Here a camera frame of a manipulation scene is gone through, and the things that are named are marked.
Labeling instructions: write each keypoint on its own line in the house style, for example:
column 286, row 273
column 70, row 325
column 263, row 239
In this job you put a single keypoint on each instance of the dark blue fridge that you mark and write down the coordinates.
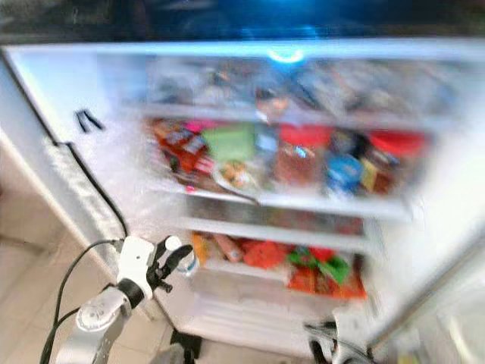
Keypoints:
column 91, row 83

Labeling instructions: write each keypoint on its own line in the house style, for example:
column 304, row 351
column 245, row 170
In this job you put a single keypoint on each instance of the orange food packet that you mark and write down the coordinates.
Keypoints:
column 203, row 249

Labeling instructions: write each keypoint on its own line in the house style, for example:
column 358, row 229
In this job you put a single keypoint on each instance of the red food bag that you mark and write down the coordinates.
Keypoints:
column 265, row 255

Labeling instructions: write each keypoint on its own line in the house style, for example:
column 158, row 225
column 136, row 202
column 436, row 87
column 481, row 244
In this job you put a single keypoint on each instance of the white plate of food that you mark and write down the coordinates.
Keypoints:
column 236, row 178

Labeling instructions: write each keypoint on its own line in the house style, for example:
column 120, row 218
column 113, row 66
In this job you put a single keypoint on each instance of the red snack packet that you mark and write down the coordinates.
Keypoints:
column 180, row 148

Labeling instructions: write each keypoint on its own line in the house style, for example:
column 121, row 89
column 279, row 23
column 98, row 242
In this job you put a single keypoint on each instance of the green food packet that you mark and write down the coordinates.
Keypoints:
column 229, row 142

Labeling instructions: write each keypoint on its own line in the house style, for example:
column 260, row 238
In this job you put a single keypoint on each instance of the green and red packet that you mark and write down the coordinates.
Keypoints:
column 326, row 273

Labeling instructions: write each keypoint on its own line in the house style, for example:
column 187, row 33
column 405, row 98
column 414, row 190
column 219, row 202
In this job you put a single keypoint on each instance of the red lidded jar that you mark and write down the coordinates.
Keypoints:
column 395, row 161
column 303, row 158

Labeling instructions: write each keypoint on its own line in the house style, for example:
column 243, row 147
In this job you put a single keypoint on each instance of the blue food packet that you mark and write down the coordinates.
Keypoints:
column 342, row 176

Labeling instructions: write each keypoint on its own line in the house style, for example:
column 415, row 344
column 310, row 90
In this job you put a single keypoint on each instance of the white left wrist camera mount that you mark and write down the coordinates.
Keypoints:
column 136, row 259

